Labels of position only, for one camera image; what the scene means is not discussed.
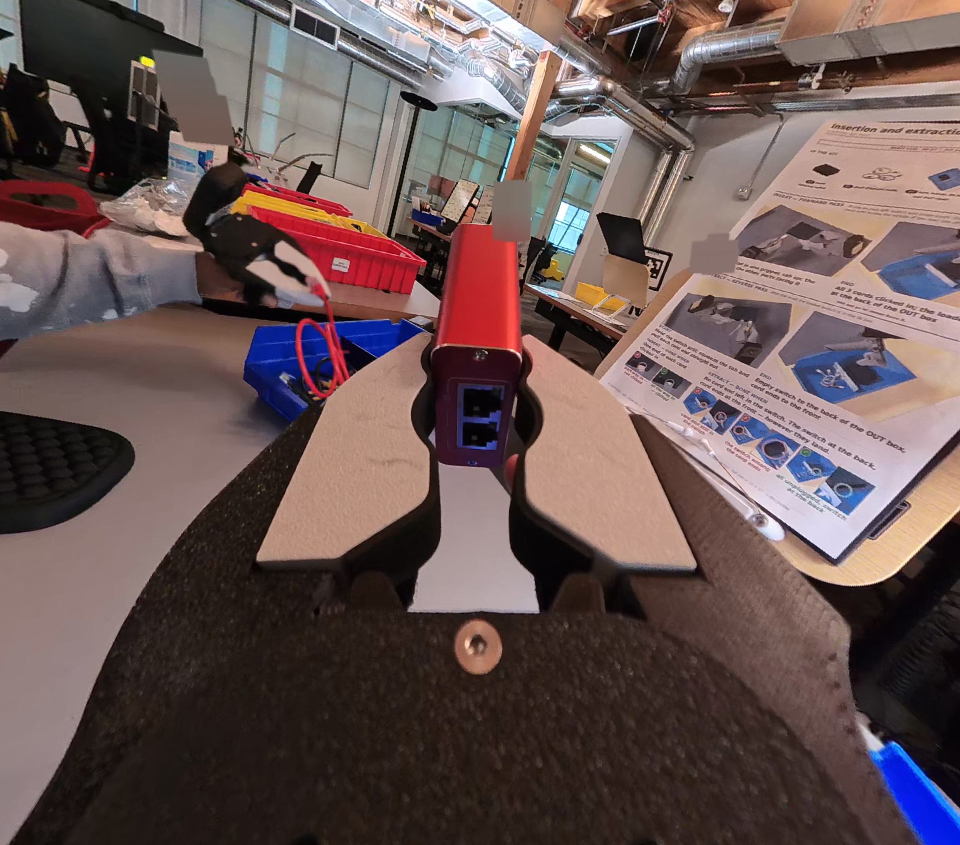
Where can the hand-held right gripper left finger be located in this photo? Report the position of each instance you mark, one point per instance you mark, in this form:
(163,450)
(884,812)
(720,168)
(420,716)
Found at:
(360,470)

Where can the blue plastic storage bin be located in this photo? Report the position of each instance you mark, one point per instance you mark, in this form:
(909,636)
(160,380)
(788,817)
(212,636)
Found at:
(375,335)
(915,792)

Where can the red metal ethernet switch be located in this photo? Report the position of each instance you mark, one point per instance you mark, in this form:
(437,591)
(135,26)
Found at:
(476,290)

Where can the yellow storage bin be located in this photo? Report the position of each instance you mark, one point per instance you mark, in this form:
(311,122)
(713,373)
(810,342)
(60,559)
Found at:
(285,204)

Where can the person's left hand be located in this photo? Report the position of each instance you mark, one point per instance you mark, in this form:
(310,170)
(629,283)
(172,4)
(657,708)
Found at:
(217,279)

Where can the black floor lamp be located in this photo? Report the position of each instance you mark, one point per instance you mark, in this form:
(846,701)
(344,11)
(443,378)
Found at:
(418,102)

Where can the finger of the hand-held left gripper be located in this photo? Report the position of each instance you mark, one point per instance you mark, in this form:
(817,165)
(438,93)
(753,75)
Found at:
(300,298)
(289,267)

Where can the small yellow plastic bin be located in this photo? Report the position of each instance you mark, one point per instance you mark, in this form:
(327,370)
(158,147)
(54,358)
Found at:
(592,294)

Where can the instruction sheet on board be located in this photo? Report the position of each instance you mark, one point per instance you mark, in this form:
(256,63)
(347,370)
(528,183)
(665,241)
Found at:
(900,545)

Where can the red storage crate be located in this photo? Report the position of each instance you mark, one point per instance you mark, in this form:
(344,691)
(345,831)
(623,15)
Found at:
(307,196)
(352,252)

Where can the tilted white sheet board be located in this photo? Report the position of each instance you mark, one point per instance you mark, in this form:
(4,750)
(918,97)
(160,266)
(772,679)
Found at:
(459,200)
(484,206)

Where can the wooden support post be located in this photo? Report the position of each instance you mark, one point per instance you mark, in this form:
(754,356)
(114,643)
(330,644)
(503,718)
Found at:
(532,110)

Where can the small checkered marker sign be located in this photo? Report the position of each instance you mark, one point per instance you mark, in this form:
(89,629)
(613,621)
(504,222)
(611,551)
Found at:
(658,267)

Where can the clear plastic wrap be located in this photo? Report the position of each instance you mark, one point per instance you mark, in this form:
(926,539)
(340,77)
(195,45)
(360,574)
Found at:
(142,207)

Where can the black monitor on stand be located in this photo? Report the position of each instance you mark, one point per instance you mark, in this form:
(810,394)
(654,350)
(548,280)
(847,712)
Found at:
(82,42)

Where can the printed instruction sheet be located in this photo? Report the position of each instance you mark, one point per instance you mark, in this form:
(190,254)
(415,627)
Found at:
(825,335)

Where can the tilted black wooden board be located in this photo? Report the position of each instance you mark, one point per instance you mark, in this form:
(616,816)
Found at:
(622,237)

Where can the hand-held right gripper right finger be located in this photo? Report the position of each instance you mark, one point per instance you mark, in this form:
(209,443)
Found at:
(600,477)

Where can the person's left forearm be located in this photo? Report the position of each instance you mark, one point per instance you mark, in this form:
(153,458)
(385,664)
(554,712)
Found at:
(97,275)

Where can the black mesh chair armrest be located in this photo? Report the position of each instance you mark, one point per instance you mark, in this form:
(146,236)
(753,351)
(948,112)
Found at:
(52,470)

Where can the wipes container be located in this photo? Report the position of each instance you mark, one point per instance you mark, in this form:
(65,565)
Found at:
(187,159)

